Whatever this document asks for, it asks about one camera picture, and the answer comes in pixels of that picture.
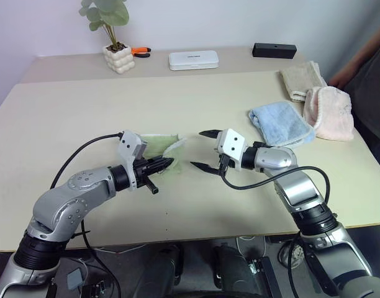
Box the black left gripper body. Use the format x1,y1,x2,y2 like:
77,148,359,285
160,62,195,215
133,158,160,195

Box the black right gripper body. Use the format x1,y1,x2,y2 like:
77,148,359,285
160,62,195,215
217,153,232,178

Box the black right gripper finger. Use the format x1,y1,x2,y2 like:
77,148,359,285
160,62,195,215
198,129,223,141
189,160,224,176

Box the green towel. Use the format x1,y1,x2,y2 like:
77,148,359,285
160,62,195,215
138,133,188,175

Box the folded blue towel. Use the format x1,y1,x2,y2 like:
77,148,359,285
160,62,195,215
248,102,316,148

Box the folded beige towel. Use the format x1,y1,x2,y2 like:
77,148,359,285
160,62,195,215
280,60,328,103

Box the folded pink towel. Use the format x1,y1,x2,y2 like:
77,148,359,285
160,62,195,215
302,86,356,143

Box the white flat case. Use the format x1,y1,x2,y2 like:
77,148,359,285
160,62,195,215
168,50,220,72

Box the dark rounded shape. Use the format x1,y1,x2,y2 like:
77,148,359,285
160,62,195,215
210,243,260,298
136,243,186,298

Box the black rectangular box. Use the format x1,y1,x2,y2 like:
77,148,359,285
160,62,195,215
251,42,298,60

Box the white bubbly plant pot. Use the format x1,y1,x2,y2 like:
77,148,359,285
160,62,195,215
102,43,136,76

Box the black flat bar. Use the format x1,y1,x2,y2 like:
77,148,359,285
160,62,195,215
260,256,286,298

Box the green leafy plant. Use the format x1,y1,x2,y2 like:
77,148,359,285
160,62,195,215
78,0,130,51

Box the person in dark shirt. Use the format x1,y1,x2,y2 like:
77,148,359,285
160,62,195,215
344,22,380,176

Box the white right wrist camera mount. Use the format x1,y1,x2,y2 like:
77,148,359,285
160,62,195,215
214,128,247,172

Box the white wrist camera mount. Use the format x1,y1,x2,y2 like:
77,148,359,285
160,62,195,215
116,130,148,191
214,128,247,172

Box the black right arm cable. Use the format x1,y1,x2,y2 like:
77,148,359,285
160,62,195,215
221,166,332,215

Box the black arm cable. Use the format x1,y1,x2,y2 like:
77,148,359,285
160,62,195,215
49,132,122,190
221,166,332,215

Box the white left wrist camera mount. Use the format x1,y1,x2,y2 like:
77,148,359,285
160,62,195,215
116,130,148,191

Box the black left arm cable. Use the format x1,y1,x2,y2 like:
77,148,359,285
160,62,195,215
49,132,122,190

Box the white cable loop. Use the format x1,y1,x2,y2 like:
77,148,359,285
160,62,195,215
235,235,268,259

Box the orange handled pliers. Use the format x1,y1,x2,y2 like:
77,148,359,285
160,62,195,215
130,46,152,58

